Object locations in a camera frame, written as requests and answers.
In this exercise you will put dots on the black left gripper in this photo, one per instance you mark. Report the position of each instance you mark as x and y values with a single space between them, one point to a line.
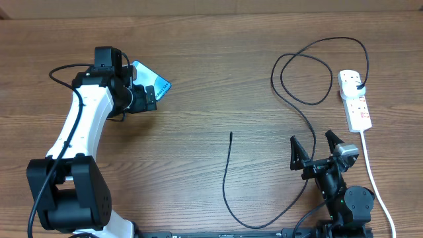
141 104

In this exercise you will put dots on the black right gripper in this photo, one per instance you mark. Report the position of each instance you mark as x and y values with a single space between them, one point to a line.
298 158

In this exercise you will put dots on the blue Galaxy smartphone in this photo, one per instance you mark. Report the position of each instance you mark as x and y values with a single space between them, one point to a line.
147 77

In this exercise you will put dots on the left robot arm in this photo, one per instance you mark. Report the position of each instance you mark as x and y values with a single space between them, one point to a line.
70 194

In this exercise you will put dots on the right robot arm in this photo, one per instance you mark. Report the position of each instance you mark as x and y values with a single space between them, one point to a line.
349 207

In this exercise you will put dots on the white charger adapter plug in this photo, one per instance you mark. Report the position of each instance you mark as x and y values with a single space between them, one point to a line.
350 91

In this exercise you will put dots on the white power strip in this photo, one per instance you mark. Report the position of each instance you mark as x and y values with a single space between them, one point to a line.
357 111

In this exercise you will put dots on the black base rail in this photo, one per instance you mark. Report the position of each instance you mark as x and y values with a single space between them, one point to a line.
228 235

